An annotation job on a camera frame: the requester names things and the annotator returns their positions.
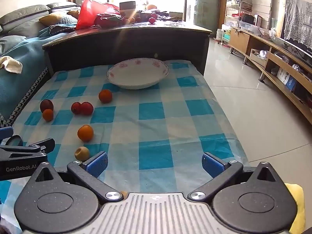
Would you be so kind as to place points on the dark patterned cushion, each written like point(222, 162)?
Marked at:
point(62, 25)

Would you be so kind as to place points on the dark red plum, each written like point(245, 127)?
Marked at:
point(46, 105)

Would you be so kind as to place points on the blue checked tablecloth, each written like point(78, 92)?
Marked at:
point(158, 117)

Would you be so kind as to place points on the small orange mandarin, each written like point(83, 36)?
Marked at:
point(47, 115)

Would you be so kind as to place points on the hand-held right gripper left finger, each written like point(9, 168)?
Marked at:
point(97, 163)

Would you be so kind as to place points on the white wooden boards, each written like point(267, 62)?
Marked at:
point(262, 4)

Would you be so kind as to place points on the dark coffee table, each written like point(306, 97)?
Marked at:
point(121, 46)

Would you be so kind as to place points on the orange fruit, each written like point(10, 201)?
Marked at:
point(131, 20)
point(151, 6)

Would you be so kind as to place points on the pale yellow round fruit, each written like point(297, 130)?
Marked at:
point(82, 153)

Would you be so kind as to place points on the white floral plate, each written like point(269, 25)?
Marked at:
point(137, 74)

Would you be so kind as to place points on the grey sofa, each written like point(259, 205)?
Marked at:
point(22, 17)

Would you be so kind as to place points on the red plastic bag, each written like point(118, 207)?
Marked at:
point(90, 12)

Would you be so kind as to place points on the yellow cloth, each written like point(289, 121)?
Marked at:
point(296, 199)

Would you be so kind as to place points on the teal blanket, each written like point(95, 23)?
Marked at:
point(26, 61)

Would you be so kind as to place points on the white metal rack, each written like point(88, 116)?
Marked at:
point(231, 17)

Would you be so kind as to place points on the white bin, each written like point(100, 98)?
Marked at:
point(223, 36)

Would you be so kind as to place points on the yellow cushion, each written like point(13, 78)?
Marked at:
point(53, 18)

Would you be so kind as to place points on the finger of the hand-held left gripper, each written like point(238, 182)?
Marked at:
point(36, 148)
point(6, 132)

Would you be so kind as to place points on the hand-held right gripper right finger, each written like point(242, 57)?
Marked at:
point(212, 163)

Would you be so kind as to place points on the blue box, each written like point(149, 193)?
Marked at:
point(290, 82)

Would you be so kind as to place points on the white cloth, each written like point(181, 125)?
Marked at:
point(11, 64)

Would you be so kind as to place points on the red round fruit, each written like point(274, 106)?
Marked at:
point(75, 107)
point(153, 16)
point(151, 21)
point(87, 108)

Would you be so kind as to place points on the television with lace cover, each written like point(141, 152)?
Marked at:
point(298, 22)

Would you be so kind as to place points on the wooden media cabinet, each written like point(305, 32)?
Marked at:
point(273, 53)

